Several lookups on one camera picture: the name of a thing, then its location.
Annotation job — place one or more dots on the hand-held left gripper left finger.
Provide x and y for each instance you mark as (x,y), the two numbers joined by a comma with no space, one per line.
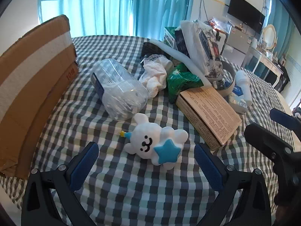
(86,163)

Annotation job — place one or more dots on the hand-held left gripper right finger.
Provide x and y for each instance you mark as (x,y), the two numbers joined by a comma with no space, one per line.
(209,167)

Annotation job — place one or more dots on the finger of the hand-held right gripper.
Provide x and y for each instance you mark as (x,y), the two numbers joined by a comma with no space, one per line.
(282,119)
(265,139)

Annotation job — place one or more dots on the round white container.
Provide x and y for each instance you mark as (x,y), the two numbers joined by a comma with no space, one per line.
(231,80)

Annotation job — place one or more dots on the green medicine packet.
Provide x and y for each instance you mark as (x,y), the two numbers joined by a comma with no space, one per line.
(181,80)

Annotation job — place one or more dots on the brown cardboard box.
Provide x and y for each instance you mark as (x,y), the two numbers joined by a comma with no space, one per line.
(35,87)

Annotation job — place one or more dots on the checked cloth desktop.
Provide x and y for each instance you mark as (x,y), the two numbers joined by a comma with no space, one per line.
(131,193)

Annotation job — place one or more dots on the white bottle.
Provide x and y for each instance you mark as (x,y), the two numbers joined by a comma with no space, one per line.
(243,84)

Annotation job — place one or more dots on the blue and white packet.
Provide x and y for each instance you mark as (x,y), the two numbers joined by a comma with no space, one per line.
(237,92)

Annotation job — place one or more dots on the flat brown printed box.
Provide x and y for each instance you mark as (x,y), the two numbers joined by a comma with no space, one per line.
(209,113)

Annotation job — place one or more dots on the white dressing table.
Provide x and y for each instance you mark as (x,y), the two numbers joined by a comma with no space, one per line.
(265,60)

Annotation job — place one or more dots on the white bunny plush blue star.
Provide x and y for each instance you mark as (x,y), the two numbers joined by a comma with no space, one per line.
(145,137)

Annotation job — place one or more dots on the oval white vanity mirror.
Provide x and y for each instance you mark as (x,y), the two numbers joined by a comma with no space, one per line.
(269,36)

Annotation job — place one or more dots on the clear plastic jar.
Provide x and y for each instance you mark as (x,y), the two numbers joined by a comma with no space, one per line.
(117,84)

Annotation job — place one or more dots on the silver mini fridge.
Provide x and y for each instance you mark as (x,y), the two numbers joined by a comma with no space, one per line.
(236,42)

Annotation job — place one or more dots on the narrow teal curtain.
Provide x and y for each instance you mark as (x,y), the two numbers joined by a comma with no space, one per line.
(281,21)

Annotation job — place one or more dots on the crumpled white cloth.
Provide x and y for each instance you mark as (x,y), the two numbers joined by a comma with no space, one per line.
(155,75)

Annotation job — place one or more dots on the white plastic bag with books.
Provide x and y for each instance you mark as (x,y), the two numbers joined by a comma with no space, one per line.
(202,47)

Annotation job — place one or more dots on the white foam tube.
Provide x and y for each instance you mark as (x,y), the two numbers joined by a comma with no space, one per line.
(174,53)

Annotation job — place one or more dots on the dark blue carton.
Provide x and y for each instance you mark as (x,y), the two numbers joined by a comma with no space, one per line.
(181,43)

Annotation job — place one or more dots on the black holder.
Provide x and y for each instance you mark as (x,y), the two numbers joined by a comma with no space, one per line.
(150,48)

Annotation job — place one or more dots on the green and white medicine box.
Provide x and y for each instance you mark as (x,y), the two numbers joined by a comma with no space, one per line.
(169,37)

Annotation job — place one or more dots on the wide teal window curtain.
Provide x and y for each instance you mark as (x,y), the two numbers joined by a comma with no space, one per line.
(105,7)

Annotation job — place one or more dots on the black wall television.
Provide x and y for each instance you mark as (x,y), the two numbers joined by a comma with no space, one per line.
(244,11)

